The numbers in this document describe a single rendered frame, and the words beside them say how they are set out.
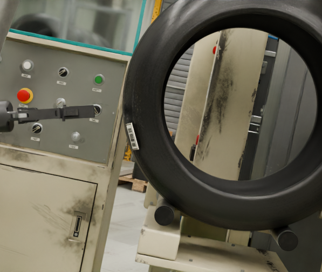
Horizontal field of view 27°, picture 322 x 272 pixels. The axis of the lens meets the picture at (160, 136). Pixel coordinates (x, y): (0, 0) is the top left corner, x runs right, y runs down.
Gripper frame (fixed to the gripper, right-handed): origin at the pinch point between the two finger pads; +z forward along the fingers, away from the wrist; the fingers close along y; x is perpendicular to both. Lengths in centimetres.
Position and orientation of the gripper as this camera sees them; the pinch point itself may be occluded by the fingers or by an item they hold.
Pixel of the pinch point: (79, 111)
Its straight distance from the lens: 161.8
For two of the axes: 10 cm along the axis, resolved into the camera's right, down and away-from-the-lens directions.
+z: 10.0, -0.6, -0.3
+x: 0.6, 10.0, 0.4
